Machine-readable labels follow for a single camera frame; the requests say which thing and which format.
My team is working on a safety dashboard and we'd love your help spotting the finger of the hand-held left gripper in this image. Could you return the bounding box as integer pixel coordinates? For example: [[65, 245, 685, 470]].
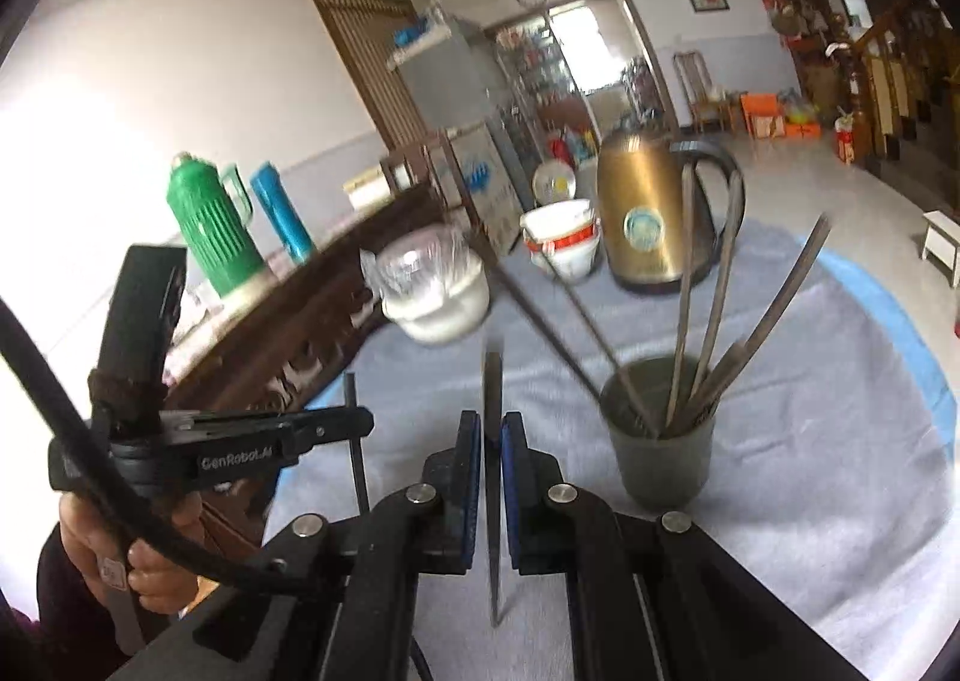
[[289, 406, 376, 461]]

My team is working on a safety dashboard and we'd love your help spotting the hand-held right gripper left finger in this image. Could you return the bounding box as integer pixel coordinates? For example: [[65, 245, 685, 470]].
[[105, 409, 482, 681]]

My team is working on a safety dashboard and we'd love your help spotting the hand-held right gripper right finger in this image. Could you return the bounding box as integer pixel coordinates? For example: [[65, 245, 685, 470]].
[[501, 411, 871, 681]]

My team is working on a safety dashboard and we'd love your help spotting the dark chopstick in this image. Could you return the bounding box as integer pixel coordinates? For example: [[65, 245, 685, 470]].
[[465, 227, 652, 436], [538, 247, 661, 438], [343, 372, 372, 515]]

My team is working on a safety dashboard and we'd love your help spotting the dark green cup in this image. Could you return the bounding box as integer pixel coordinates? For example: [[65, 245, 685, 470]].
[[598, 357, 719, 511]]

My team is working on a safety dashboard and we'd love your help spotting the metal spoon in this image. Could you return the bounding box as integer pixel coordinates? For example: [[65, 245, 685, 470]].
[[688, 171, 747, 419], [666, 160, 698, 427]]

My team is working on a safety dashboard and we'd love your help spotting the person's left forearm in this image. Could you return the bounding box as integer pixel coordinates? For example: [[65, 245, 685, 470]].
[[0, 523, 143, 681]]

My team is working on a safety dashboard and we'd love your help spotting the person's left hand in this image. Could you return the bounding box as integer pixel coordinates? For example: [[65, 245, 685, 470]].
[[58, 490, 205, 616]]

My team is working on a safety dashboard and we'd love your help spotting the plastic-wrapped white jar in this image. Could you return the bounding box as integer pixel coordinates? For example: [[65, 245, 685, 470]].
[[360, 223, 492, 346]]

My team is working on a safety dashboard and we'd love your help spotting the blue thermos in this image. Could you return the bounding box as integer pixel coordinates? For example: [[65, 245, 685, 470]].
[[250, 161, 316, 264]]

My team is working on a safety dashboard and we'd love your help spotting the white bowl red band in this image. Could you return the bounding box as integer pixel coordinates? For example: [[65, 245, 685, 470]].
[[525, 231, 603, 281]]

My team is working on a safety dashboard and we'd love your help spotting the green thermos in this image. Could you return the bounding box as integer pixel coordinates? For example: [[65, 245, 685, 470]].
[[166, 152, 267, 299]]

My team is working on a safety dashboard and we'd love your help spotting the carved wooden chair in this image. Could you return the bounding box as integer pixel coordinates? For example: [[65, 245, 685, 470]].
[[379, 130, 481, 239]]

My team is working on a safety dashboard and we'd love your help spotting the grey table cloth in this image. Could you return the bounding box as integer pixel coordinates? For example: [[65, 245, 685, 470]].
[[262, 216, 950, 681]]

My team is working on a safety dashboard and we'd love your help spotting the cardboard box blue print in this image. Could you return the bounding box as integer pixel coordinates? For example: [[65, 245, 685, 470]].
[[427, 122, 537, 254]]

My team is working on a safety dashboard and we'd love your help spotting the gold electric kettle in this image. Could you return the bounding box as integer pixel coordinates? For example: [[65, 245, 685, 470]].
[[596, 126, 747, 296]]

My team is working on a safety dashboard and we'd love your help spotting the wooden slat panel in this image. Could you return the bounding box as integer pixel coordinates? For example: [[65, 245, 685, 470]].
[[307, 0, 428, 157]]

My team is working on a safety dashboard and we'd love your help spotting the grey refrigerator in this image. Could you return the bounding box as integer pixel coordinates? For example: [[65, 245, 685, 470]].
[[386, 13, 518, 142]]

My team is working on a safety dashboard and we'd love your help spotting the blue table cover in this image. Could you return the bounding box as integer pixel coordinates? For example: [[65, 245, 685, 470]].
[[311, 246, 947, 457]]

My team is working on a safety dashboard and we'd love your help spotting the white step stool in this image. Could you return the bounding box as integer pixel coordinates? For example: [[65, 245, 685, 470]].
[[920, 210, 960, 288]]

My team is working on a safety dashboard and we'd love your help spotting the wooden shelf with decorations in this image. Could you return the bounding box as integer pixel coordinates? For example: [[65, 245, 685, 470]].
[[761, 0, 848, 119]]

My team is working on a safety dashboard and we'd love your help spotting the wooden stair railing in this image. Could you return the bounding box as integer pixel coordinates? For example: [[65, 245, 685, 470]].
[[847, 0, 960, 202]]

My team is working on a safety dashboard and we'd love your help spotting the black cable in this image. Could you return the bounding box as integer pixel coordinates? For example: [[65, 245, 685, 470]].
[[0, 295, 353, 596]]

